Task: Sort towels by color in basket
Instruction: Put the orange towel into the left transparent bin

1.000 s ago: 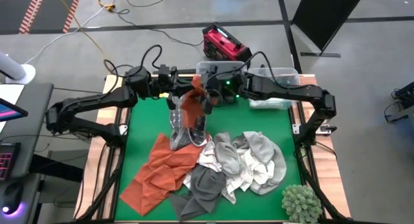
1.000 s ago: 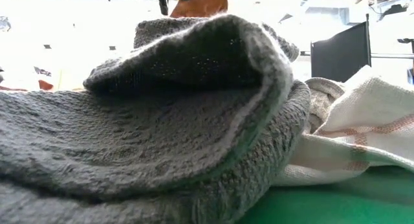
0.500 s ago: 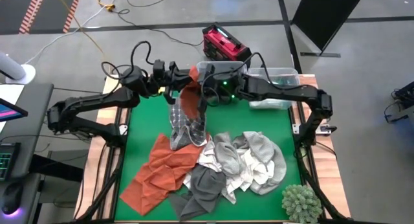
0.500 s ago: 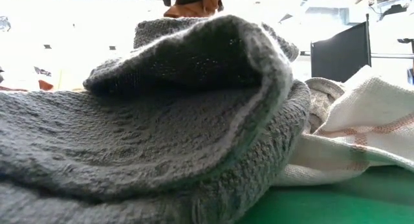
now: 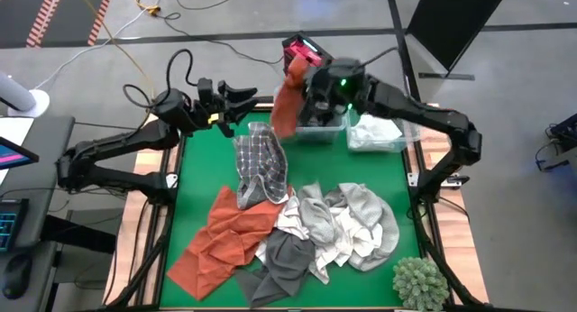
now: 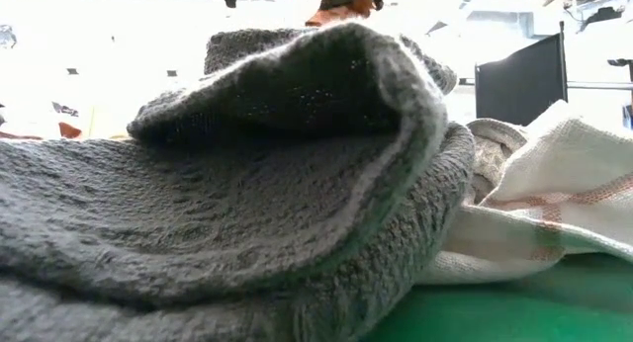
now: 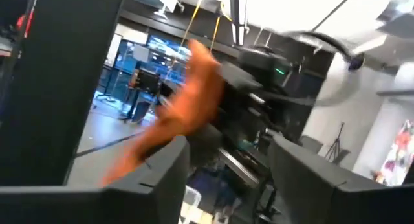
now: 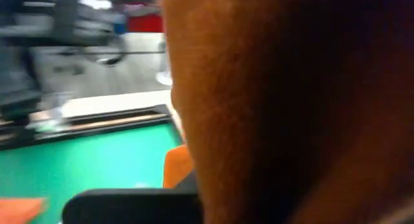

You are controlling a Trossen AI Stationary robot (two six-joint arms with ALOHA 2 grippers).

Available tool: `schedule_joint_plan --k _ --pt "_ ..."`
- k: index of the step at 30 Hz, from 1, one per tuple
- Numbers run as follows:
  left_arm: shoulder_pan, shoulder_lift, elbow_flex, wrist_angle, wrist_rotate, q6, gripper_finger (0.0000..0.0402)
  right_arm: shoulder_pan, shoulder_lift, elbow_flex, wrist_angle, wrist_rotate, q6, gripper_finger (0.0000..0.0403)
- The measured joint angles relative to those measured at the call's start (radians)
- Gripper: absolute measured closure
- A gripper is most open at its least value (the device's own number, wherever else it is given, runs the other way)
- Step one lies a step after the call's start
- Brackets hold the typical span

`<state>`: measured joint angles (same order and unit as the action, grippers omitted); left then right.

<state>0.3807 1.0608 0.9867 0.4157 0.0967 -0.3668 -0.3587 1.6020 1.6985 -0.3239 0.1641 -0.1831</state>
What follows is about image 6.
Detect beige waffle towel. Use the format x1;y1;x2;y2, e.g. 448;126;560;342
464;118;529;206

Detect grey terry towel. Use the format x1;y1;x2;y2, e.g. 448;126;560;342
0;21;477;342

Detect white towel orange stripes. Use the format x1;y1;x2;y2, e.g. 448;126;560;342
417;99;633;287

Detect black standing panel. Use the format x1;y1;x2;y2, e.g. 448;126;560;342
474;20;569;128

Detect black ceiling lamp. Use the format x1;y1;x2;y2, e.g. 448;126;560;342
0;24;19;49

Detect grey metal rail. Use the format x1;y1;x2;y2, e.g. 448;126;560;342
457;77;633;92

